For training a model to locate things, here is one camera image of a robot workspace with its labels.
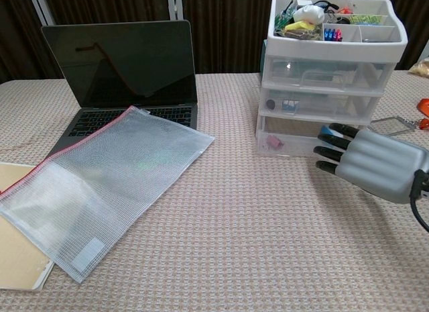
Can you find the right black grey robot hand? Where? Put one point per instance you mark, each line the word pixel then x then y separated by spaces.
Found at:
pixel 378 164

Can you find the blue white square block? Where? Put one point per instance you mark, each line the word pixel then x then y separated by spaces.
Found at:
pixel 330 131

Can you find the clear drawer with pink clips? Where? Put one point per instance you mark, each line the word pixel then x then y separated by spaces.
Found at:
pixel 295 147

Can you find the clear drawer with blue item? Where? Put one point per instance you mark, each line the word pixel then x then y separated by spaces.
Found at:
pixel 321 104

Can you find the blue item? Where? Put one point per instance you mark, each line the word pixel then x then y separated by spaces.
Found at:
pixel 290 105

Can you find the white plastic drawer unit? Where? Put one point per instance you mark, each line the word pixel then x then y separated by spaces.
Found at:
pixel 335 47

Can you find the clear drawer with clear case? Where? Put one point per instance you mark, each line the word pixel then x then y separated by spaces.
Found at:
pixel 288 70

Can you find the teal cardboard box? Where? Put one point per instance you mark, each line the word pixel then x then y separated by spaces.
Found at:
pixel 265 48

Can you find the grey open laptop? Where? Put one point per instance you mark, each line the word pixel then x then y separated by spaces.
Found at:
pixel 127 63

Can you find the clear badge holder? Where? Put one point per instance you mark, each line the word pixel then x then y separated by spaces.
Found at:
pixel 392 124

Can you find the yellow snack plastic bag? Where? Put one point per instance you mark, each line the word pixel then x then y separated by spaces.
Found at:
pixel 420 70

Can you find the pink binder clips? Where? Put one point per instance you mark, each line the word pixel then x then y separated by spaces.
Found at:
pixel 275 142

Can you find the black round item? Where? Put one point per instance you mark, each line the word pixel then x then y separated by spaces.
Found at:
pixel 271 104

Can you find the blue red coloured clips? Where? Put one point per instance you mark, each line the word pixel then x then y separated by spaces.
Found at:
pixel 332 34

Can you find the green patterned flat packet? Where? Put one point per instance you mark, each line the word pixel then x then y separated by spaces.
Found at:
pixel 367 19

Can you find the brown snack packet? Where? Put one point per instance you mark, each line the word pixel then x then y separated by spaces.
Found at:
pixel 301 34

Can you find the pink woven tablecloth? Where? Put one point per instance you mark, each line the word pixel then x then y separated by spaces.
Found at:
pixel 234 224

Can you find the red orange small packet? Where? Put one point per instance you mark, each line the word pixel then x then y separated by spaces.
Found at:
pixel 345 9

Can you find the white crumpled ball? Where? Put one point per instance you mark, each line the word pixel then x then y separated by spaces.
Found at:
pixel 309 12

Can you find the black glasses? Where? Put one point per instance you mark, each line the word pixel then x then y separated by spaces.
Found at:
pixel 326 4

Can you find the green printed packet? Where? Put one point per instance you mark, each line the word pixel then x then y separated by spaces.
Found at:
pixel 283 21

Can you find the clear mesh zip pouch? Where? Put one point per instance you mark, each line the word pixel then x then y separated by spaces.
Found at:
pixel 100 191

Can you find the manila paper folder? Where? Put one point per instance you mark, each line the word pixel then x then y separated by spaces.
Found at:
pixel 16 251

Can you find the grey metal partition post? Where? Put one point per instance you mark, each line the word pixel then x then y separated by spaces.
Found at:
pixel 174 3
pixel 425 52
pixel 45 6

